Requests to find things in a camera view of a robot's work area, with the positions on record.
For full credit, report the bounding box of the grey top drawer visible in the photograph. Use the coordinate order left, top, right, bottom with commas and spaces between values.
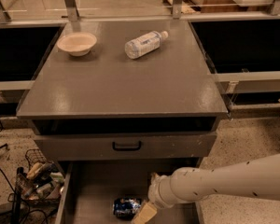
35, 132, 217, 161

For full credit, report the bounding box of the black wire basket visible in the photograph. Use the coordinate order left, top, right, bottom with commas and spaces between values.
16, 149, 64, 207

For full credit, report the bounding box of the wooden pallet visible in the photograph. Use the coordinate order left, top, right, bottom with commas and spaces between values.
162, 0, 201, 15

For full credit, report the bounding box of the grey drawer cabinet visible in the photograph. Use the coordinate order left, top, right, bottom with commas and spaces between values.
16, 19, 229, 224

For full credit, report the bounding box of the metal railing frame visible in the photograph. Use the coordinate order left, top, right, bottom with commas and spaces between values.
0, 0, 280, 26

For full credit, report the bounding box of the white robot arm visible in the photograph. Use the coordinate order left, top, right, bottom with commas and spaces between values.
132, 154, 280, 224

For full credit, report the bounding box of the blue pepsi can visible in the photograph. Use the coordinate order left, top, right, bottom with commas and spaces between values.
113, 197, 142, 218

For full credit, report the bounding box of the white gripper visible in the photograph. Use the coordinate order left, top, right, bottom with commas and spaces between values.
132, 172, 177, 224

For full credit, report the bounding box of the black drawer handle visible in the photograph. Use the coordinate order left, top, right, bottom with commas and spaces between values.
112, 141, 142, 151

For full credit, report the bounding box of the beige paper bowl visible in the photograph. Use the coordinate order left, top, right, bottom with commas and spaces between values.
57, 32, 97, 57

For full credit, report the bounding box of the clear plastic water bottle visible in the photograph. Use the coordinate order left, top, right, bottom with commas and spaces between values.
124, 31, 169, 60

